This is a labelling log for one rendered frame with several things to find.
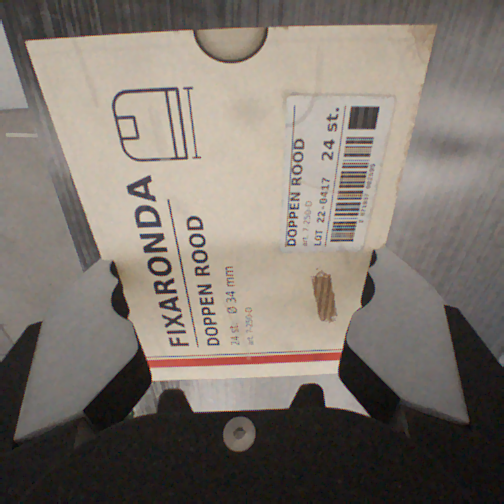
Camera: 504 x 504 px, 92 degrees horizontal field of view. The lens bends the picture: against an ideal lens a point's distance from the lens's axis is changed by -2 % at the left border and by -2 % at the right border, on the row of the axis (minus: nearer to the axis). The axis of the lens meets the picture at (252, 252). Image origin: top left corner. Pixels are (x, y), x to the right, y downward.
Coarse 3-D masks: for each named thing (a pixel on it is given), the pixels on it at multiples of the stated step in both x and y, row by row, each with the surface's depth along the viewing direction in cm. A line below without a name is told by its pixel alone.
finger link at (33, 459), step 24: (24, 336) 7; (24, 360) 6; (0, 384) 6; (24, 384) 6; (0, 408) 5; (0, 432) 5; (72, 432) 5; (0, 456) 5; (24, 456) 5; (48, 456) 5; (0, 480) 4; (24, 480) 4
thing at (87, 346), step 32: (96, 288) 9; (64, 320) 8; (96, 320) 8; (128, 320) 8; (64, 352) 7; (96, 352) 7; (128, 352) 7; (32, 384) 6; (64, 384) 6; (96, 384) 6; (128, 384) 6; (32, 416) 5; (64, 416) 5; (96, 416) 6
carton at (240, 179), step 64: (64, 64) 7; (128, 64) 7; (192, 64) 7; (256, 64) 7; (320, 64) 8; (384, 64) 8; (64, 128) 8; (128, 128) 8; (192, 128) 8; (256, 128) 8; (320, 128) 8; (384, 128) 8; (128, 192) 9; (192, 192) 9; (256, 192) 9; (320, 192) 9; (384, 192) 10; (128, 256) 11; (192, 256) 11; (256, 256) 11; (320, 256) 11; (192, 320) 13; (256, 320) 13; (320, 320) 13
